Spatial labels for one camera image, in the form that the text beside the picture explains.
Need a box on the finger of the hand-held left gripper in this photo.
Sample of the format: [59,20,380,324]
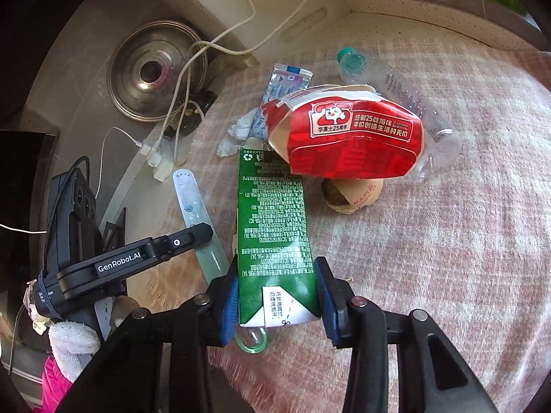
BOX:
[100,207,128,250]
[140,223,214,263]

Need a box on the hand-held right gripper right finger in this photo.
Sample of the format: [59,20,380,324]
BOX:
[315,257,500,413]

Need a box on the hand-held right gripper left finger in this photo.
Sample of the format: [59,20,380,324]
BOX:
[56,255,241,413]

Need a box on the clear plastic tube package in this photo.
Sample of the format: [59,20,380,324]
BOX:
[172,169,231,285]

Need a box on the green drink carton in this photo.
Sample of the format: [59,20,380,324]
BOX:
[236,146,321,328]

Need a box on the red paper food box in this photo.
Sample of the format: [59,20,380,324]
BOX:
[262,84,427,179]

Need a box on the white blue squeezed tube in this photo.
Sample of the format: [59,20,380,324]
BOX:
[254,62,313,142]

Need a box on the clear plastic bottle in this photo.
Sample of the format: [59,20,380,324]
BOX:
[336,47,463,181]

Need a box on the person's left forearm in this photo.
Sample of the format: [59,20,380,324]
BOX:
[41,355,75,413]

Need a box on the person's left hand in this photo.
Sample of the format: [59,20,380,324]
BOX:
[47,295,143,383]

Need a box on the white power strip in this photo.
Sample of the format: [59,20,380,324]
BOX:
[140,138,177,181]

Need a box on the pink plaid blanket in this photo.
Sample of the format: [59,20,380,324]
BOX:
[125,47,551,413]

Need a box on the metal pot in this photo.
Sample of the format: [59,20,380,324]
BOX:
[107,19,209,122]

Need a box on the black flat object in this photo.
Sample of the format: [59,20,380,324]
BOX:
[164,89,218,138]

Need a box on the white appliance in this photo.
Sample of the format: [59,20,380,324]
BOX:
[153,0,349,52]

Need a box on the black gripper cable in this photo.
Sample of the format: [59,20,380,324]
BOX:
[43,156,91,276]

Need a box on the clear green plastic ring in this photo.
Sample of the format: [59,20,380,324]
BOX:
[232,325,270,354]

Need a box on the thin white charger cable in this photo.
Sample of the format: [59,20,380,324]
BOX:
[95,127,147,201]

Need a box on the thick white cable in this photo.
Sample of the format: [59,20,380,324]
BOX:
[172,0,259,166]
[157,0,323,149]

